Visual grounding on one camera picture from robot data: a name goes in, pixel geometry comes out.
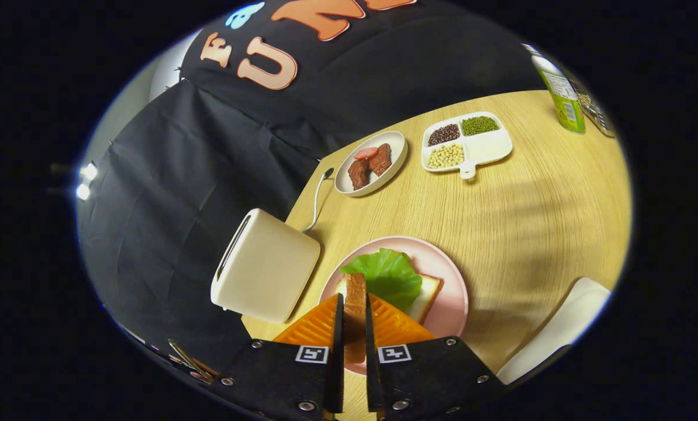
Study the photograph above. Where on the green lettuce leaf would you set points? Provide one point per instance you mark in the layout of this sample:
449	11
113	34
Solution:
387	275

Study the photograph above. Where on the grey plate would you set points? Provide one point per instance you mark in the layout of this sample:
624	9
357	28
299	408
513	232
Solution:
398	146

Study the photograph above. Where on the pile of dark red beans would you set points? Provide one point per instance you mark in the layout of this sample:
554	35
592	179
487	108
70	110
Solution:
443	134

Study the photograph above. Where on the red sausage slice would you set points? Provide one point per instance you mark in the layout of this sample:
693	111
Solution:
365	153

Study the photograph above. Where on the toasted bread slice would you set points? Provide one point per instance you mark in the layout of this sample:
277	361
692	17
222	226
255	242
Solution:
355	310

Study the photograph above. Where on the pink plate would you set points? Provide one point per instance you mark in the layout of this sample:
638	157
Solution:
442	269

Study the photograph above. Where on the black backdrop cloth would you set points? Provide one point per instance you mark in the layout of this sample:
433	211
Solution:
197	164

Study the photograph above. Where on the pile of green beans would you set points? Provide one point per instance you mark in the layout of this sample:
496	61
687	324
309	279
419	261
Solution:
480	126

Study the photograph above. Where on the pile of yellow soybeans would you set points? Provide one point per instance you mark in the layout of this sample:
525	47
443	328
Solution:
445	156

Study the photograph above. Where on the white plate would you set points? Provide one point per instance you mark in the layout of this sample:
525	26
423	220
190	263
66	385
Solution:
559	327

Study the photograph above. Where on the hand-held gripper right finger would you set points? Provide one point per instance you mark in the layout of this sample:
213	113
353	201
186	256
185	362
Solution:
369	374

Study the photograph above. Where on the white divided dish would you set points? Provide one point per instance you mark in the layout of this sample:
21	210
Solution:
486	149

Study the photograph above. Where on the white bread slice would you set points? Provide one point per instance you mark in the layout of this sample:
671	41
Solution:
428	292

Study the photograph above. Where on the green drink bottle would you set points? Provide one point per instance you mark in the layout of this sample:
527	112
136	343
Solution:
565	99

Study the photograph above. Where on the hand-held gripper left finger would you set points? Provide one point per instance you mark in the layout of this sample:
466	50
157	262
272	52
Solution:
338	351

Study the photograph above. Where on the brown meat piece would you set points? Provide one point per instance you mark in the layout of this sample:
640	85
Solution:
358	174
380	161

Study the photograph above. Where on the white toaster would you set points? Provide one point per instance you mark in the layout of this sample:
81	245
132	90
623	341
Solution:
273	269

